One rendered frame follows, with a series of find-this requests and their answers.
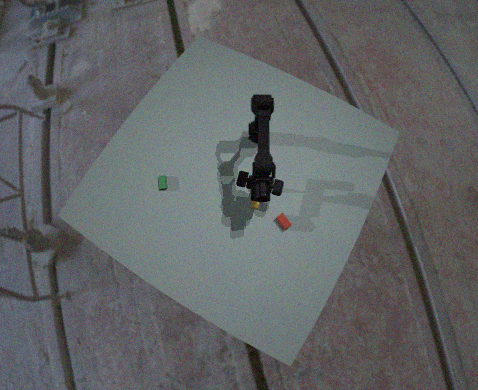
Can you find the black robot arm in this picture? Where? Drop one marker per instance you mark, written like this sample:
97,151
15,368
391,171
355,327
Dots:
263,165

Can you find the green bar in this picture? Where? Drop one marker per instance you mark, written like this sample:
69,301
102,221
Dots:
162,182

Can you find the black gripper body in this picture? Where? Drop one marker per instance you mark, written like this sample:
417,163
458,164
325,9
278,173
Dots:
243,178

